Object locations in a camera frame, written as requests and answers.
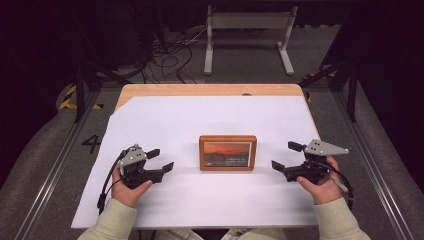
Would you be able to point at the white metal stand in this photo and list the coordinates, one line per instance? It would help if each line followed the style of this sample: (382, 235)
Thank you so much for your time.
(250, 20)

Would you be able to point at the person's leg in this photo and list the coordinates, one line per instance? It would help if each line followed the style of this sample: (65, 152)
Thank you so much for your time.
(180, 234)
(253, 234)

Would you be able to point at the person's right leg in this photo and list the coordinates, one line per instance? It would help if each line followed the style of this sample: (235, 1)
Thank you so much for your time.
(253, 234)

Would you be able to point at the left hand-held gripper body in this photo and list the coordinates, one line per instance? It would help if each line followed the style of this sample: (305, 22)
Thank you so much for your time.
(133, 160)

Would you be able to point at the black metal stand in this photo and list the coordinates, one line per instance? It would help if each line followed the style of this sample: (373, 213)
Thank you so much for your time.
(80, 90)
(351, 90)

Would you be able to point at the wooden picture frame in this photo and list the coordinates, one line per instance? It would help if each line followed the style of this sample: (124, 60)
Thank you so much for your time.
(227, 153)

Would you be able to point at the aluminium floor rail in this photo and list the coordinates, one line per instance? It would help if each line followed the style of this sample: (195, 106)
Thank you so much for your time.
(53, 166)
(370, 160)

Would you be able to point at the white paper sheet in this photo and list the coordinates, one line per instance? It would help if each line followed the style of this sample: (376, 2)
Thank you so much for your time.
(213, 116)

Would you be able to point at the dark table grommet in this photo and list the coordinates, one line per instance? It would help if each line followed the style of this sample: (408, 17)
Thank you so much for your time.
(246, 94)

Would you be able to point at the person's left hand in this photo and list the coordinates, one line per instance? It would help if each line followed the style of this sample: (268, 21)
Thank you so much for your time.
(128, 195)

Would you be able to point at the yellow black floor tape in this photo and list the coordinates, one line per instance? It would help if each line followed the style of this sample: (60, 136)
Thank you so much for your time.
(68, 98)

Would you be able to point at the person's right hand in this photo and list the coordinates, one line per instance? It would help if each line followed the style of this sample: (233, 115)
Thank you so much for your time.
(323, 191)

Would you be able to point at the person's left leg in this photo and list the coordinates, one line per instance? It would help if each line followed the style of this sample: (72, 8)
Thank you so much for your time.
(180, 234)

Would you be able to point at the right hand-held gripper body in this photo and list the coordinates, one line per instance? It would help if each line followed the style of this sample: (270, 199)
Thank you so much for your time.
(321, 149)

